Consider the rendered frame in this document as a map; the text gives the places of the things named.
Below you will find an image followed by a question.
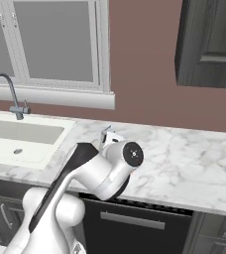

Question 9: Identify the black dishwasher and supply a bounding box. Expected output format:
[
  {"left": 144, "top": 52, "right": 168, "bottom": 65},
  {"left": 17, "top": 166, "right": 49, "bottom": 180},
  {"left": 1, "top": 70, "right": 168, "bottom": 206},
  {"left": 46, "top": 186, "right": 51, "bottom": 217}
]
[{"left": 77, "top": 192, "right": 194, "bottom": 254}]

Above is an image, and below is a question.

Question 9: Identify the white sink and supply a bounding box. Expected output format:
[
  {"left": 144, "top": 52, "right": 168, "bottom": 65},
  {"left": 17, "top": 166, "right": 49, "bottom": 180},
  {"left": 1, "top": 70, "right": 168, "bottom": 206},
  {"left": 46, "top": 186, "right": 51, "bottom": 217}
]
[{"left": 0, "top": 111, "right": 77, "bottom": 172}]

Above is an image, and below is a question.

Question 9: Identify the dark grey base cupboard run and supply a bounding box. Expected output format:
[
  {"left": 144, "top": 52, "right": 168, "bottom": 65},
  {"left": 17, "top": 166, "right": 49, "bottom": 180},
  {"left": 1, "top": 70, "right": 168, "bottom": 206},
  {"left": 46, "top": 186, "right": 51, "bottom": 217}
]
[{"left": 182, "top": 211, "right": 226, "bottom": 254}]

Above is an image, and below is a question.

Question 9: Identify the grey cupboard handle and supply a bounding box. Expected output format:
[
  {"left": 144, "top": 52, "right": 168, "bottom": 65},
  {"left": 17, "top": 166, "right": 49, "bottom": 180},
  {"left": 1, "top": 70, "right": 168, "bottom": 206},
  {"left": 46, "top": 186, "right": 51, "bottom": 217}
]
[{"left": 0, "top": 202, "right": 14, "bottom": 230}]

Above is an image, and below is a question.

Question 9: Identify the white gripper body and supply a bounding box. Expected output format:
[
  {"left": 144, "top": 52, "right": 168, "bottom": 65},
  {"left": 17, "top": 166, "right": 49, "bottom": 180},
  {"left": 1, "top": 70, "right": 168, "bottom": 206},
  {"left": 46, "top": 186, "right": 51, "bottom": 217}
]
[{"left": 99, "top": 131, "right": 125, "bottom": 151}]

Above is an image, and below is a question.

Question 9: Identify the grey curved tap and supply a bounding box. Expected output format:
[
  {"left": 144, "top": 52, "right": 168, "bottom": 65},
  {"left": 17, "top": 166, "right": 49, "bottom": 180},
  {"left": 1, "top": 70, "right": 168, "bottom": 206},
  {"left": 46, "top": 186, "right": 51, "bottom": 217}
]
[{"left": 0, "top": 72, "right": 32, "bottom": 121}]

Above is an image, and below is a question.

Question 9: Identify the dark grey wall cupboard door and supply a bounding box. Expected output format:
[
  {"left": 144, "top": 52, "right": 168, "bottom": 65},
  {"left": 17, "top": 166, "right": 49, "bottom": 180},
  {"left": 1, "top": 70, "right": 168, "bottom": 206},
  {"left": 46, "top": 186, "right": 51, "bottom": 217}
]
[{"left": 174, "top": 0, "right": 226, "bottom": 90}]

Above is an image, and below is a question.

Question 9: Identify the white framed window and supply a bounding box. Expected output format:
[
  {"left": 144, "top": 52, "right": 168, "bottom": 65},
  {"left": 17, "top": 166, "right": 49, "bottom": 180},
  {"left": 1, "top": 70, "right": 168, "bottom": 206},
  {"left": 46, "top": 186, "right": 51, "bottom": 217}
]
[{"left": 0, "top": 0, "right": 116, "bottom": 111}]

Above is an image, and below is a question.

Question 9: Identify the dark grey base cupboard door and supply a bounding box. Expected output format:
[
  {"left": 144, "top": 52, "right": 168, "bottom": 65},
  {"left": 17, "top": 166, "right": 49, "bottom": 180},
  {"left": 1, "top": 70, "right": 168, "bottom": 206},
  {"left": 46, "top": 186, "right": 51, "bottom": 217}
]
[{"left": 0, "top": 195, "right": 26, "bottom": 248}]

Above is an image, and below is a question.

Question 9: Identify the grey dishwasher handle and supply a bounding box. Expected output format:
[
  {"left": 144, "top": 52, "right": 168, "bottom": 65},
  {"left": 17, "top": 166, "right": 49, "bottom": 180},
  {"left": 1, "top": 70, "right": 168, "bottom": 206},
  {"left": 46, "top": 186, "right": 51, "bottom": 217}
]
[{"left": 99, "top": 210, "right": 167, "bottom": 231}]

